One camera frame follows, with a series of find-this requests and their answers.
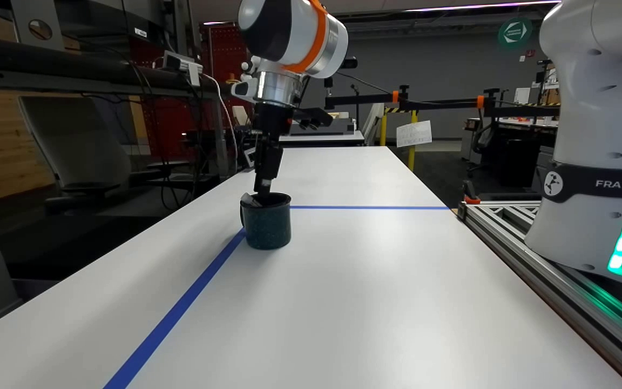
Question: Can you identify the dark blue speckled mug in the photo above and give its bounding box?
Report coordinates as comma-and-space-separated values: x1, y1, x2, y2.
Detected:
239, 192, 293, 251

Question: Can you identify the white table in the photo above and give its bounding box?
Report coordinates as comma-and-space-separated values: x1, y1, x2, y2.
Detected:
279, 130, 366, 149

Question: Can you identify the grey box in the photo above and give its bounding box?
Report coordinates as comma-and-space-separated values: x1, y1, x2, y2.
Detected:
289, 117, 356, 136

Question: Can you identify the red pegboard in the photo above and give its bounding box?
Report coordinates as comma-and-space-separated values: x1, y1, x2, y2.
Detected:
200, 24, 253, 126

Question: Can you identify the white power adapter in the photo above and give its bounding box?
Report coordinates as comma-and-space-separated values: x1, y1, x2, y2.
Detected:
162, 50, 204, 88

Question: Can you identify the white paper sign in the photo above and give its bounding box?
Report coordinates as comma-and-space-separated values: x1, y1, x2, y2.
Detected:
396, 120, 433, 148

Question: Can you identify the black boom with orange joints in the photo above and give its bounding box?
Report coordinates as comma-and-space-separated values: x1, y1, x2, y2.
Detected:
324, 84, 561, 117

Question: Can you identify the grey office chair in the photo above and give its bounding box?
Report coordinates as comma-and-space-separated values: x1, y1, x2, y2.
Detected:
18, 96, 132, 214

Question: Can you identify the black office chair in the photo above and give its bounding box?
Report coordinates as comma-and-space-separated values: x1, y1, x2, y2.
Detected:
465, 120, 502, 179

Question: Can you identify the black and orange clamp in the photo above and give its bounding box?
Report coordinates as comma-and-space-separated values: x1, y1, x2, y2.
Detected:
462, 180, 482, 205

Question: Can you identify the long blue tape strip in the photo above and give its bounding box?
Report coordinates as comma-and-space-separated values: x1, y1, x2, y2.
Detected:
103, 228, 246, 389

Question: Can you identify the black desk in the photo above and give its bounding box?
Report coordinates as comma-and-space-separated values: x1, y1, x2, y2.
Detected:
0, 33, 225, 100

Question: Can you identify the round green sign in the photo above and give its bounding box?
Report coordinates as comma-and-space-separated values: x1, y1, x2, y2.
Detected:
498, 17, 533, 50

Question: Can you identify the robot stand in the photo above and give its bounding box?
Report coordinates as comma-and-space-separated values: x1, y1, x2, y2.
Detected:
457, 200, 622, 389

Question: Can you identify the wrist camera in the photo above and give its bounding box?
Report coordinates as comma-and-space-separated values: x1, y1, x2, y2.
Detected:
289, 107, 335, 131

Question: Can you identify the white cable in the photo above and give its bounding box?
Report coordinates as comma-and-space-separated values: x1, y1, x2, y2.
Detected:
201, 72, 240, 175

